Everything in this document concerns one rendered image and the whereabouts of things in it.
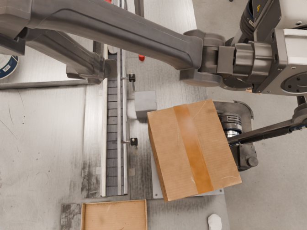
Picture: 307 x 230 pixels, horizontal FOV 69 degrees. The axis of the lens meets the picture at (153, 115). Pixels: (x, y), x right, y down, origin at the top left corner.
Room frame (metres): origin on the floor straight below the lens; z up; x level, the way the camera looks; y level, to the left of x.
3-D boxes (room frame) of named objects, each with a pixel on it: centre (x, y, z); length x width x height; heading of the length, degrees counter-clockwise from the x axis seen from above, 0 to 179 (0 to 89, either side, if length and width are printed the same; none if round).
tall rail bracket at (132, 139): (0.23, 0.10, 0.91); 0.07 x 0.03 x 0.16; 94
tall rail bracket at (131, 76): (0.53, 0.12, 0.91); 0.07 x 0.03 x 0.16; 94
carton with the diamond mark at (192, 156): (0.18, -0.13, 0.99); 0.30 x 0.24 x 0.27; 13
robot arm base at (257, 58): (0.28, -0.20, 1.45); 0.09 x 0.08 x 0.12; 175
